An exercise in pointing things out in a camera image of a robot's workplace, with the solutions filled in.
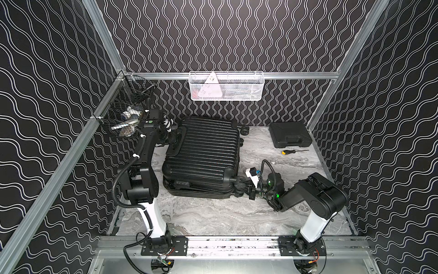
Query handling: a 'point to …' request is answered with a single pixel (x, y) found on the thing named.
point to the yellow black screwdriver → (287, 152)
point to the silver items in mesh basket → (130, 119)
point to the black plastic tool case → (293, 133)
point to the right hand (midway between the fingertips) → (237, 185)
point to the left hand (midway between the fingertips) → (172, 136)
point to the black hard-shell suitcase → (204, 161)
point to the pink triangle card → (211, 88)
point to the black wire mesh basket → (121, 111)
